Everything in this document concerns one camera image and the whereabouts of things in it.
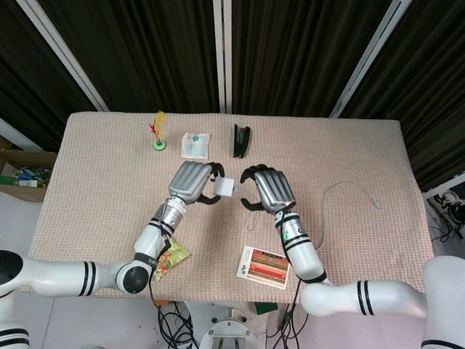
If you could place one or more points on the feather shuttlecock green base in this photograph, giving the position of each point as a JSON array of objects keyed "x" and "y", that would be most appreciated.
[{"x": 159, "y": 131}]

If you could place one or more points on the green snack packet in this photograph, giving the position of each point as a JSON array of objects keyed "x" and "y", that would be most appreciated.
[{"x": 169, "y": 262}]

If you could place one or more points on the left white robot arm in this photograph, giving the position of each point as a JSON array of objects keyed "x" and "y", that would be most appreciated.
[{"x": 109, "y": 261}]

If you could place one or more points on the white blue wet wipe pack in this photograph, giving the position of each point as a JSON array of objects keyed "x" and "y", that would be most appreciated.
[{"x": 196, "y": 145}]

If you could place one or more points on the black white sneaker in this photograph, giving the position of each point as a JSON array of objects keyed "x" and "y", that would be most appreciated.
[{"x": 447, "y": 204}]

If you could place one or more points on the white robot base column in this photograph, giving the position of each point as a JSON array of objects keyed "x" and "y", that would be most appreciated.
[{"x": 229, "y": 327}]

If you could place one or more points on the black folding clip stand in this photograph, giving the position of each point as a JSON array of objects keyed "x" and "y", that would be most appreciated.
[{"x": 240, "y": 141}]

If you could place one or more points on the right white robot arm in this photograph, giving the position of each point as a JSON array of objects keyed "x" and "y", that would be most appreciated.
[{"x": 327, "y": 276}]

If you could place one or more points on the red patterned card box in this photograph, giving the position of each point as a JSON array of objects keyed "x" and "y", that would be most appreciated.
[{"x": 264, "y": 267}]

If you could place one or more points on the brown cardboard box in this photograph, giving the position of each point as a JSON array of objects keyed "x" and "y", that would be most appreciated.
[{"x": 22, "y": 174}]

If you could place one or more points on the small white cube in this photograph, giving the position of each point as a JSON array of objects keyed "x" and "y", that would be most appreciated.
[{"x": 224, "y": 187}]

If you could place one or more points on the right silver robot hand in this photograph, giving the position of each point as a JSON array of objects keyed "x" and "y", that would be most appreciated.
[{"x": 274, "y": 189}]

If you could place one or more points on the beige waffle table cloth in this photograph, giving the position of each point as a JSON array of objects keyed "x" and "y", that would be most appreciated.
[{"x": 232, "y": 203}]

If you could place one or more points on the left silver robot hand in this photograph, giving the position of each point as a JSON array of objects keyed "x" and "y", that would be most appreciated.
[{"x": 189, "y": 177}]

